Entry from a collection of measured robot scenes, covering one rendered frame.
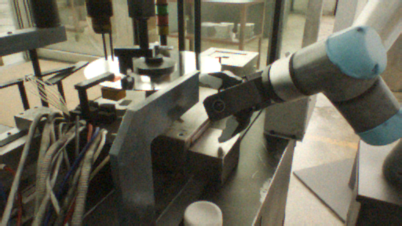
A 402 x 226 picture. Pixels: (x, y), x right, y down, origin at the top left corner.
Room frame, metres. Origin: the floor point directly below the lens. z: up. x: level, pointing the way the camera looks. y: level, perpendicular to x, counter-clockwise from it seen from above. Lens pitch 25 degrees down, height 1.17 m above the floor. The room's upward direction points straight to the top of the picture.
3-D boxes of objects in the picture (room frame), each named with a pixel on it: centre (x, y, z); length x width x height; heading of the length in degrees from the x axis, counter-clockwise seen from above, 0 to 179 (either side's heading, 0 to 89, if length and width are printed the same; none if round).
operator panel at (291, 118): (0.86, -0.29, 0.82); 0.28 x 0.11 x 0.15; 154
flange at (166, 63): (0.75, 0.11, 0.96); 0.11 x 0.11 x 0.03
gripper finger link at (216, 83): (0.62, -0.04, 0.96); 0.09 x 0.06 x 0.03; 43
